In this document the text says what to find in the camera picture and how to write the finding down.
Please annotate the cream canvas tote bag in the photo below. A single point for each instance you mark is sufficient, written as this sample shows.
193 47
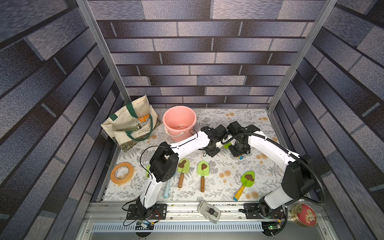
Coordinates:
132 123

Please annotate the green shovel brown handle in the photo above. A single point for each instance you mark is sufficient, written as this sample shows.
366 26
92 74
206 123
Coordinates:
203 171

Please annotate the round red gold tin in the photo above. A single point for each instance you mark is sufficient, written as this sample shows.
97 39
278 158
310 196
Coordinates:
304 215

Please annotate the grey tape dispenser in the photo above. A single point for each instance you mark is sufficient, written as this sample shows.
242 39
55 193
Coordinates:
209 211

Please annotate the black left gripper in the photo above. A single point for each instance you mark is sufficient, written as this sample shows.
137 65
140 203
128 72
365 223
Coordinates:
212 153

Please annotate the green trowel yellow blue handle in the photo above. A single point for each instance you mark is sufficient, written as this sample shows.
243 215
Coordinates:
227 147

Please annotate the pink plastic bucket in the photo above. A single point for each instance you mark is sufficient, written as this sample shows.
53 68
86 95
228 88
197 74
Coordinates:
179 122

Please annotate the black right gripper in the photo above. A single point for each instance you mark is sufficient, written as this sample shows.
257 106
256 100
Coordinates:
238 150

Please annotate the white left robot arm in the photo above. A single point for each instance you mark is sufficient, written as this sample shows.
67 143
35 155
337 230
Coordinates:
164 164

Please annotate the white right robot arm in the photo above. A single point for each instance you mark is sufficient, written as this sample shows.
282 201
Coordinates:
300 181

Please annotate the green trowel brown handle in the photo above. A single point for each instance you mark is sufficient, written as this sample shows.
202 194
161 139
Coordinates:
183 168

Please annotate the orange tape roll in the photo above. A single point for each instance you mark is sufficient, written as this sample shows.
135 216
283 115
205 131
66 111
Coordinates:
122 173

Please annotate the green hand rake wooden handle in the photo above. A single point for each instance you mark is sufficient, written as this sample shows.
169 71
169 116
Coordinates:
148 170

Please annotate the blue trowel with soil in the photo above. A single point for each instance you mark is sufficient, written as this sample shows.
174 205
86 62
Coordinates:
167 189

